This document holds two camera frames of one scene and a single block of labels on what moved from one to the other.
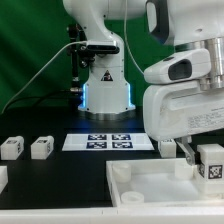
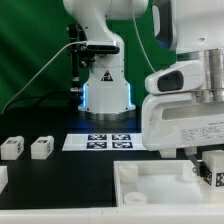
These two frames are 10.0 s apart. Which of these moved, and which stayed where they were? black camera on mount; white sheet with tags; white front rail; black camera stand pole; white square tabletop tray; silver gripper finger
Moved: white square tabletop tray; silver gripper finger
Stayed: white sheet with tags; black camera stand pole; white front rail; black camera on mount
